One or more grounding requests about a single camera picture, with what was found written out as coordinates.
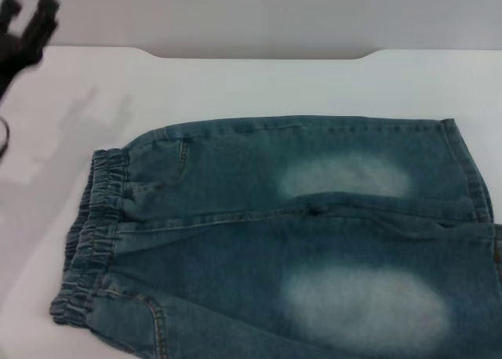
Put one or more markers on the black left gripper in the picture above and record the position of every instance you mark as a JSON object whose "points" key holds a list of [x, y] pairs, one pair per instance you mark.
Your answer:
{"points": [[13, 53]]}

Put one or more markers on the blue denim shorts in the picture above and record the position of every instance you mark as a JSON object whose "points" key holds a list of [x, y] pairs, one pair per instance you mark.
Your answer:
{"points": [[243, 257]]}

